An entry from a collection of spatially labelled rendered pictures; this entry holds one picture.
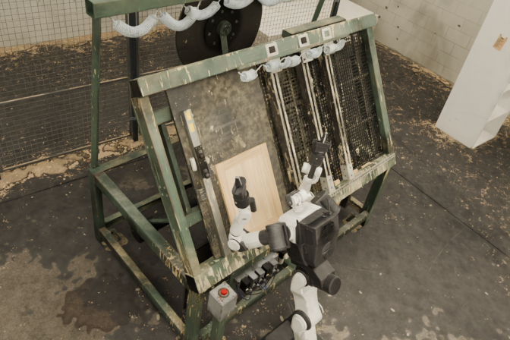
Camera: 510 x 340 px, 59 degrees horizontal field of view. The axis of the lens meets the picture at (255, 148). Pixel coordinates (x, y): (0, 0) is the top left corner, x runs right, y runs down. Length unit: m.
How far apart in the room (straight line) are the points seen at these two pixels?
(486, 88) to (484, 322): 2.92
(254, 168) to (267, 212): 0.33
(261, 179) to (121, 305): 1.52
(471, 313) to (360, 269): 0.98
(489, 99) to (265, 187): 3.80
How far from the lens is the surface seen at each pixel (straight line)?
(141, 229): 3.20
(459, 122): 6.49
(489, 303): 4.67
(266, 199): 3.09
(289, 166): 3.18
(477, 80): 6.24
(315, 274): 2.73
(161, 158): 2.56
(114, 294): 3.85
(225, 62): 2.77
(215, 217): 2.81
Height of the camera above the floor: 3.18
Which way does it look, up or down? 37 degrees down
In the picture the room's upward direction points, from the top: 10 degrees clockwise
